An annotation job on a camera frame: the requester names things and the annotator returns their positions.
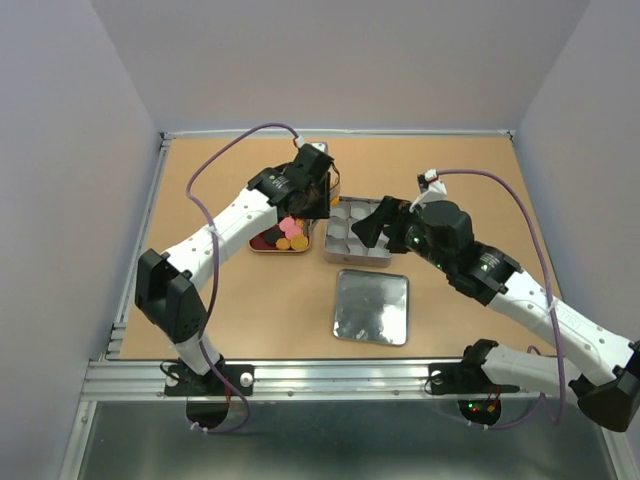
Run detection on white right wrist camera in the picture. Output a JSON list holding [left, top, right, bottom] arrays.
[[412, 169, 447, 208]]

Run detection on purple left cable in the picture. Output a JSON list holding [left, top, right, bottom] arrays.
[[186, 121, 301, 435]]

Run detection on silver tin lid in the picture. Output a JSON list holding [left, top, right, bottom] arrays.
[[333, 269, 409, 347]]

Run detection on red rectangular tray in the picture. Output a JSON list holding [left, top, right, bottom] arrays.
[[248, 215, 318, 254]]

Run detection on square cookie tin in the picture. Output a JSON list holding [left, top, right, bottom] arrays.
[[322, 196, 394, 269]]

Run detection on aluminium front rail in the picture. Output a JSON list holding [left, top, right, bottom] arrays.
[[82, 355, 566, 401]]

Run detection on pink round cookie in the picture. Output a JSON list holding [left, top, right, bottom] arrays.
[[279, 216, 296, 231], [283, 224, 303, 240]]

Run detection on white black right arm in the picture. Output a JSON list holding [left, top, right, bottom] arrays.
[[351, 197, 639, 432]]

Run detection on silver metal tongs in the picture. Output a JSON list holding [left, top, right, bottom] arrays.
[[296, 218, 317, 238]]

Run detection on pink round cookie upper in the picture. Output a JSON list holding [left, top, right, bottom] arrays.
[[279, 216, 296, 231]]

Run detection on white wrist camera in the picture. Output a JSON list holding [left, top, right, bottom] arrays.
[[412, 169, 447, 208], [293, 136, 329, 154]]

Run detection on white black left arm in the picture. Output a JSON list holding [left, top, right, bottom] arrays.
[[134, 143, 337, 394]]

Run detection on round tan biscuit lower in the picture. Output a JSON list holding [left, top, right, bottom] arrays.
[[290, 234, 309, 252]]

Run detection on tan flower cookie lower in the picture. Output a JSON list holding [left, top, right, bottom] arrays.
[[276, 237, 291, 251]]

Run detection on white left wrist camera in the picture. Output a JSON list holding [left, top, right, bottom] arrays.
[[293, 136, 329, 154]]

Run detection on pink round cookie lower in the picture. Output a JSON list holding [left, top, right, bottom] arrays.
[[283, 224, 303, 240]]

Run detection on black round cookie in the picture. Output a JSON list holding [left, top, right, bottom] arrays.
[[263, 229, 284, 246]]

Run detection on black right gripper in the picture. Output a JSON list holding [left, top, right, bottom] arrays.
[[351, 194, 452, 274]]

